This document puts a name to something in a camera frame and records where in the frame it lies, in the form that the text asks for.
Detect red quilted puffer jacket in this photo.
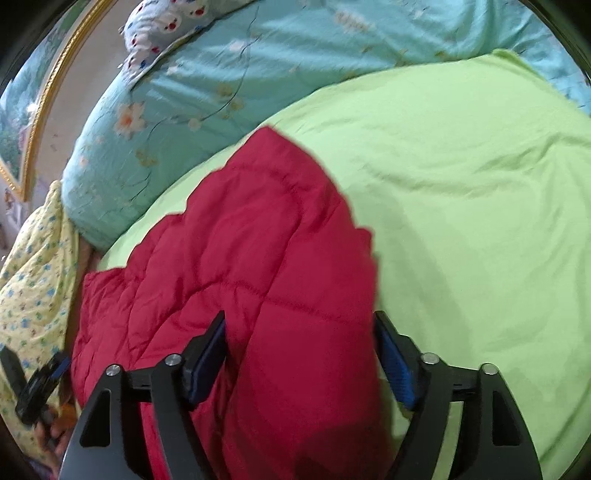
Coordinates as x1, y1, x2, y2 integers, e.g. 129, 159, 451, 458
71, 128, 392, 479

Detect person's left hand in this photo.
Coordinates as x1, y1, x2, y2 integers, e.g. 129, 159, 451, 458
34, 403, 78, 461

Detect yellow patterned blanket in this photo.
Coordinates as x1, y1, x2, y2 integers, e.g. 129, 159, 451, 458
0, 180, 82, 464

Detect teal floral quilt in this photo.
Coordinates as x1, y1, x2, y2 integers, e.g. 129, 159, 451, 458
62, 1, 590, 251

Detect gold framed painting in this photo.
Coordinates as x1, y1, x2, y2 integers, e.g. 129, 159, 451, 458
1, 1, 113, 201

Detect grey cartoon print pillow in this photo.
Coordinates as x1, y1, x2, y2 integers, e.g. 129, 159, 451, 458
121, 0, 250, 82

